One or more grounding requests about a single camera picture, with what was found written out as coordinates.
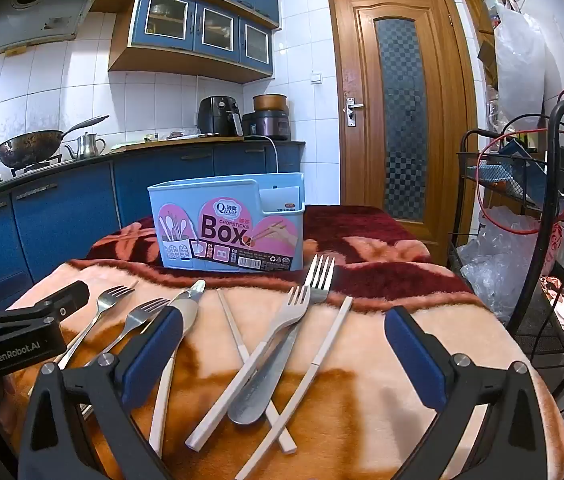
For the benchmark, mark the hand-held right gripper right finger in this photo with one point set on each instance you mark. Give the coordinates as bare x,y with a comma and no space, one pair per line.
414,360

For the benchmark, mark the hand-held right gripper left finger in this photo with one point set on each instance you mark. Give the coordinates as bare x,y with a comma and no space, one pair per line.
154,355

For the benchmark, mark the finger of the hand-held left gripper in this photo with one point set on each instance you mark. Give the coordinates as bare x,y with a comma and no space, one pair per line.
62,302

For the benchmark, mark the small steel fork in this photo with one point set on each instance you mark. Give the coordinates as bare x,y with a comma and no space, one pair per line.
137,317
107,300

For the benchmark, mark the white chopstick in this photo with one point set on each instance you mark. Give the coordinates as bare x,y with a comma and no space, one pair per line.
234,330
332,340

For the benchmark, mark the large steel fork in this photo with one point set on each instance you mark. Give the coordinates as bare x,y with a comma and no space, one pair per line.
319,285

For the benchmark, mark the light blue utensil box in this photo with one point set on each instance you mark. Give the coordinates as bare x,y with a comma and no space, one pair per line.
187,195

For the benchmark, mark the peach and maroon printed blanket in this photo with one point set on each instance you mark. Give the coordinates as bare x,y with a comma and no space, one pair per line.
361,385

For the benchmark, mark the blue kitchen base cabinets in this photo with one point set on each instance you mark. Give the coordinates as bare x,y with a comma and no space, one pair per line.
62,220

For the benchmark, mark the clear plastic bags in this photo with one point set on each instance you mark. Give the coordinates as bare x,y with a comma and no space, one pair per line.
491,270

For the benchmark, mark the gas stove grate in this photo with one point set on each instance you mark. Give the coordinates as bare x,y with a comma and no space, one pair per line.
37,166

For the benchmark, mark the black wok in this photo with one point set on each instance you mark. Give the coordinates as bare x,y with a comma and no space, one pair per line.
32,147

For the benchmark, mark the steel kettle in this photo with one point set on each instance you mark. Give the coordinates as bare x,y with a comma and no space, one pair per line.
87,146

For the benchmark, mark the wooden door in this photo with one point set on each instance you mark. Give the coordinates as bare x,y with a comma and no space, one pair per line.
361,185

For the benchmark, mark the black metal rack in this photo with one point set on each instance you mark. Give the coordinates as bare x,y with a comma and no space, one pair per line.
547,160

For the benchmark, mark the black air fryer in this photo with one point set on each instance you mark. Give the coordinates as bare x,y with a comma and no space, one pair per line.
214,115

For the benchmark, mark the dark rice cooker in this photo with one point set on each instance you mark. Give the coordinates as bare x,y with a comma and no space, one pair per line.
267,125

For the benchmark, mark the brown pot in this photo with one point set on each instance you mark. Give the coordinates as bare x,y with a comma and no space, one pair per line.
270,102

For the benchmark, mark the white plastic bag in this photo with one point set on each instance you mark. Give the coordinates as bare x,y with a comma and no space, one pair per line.
521,60

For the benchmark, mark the white light switch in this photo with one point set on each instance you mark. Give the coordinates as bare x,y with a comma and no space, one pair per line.
316,77

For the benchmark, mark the blue glass door wall cabinet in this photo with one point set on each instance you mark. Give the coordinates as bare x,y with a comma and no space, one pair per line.
212,27

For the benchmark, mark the wooden wall shelf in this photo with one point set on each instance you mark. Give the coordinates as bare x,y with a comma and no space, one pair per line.
471,5

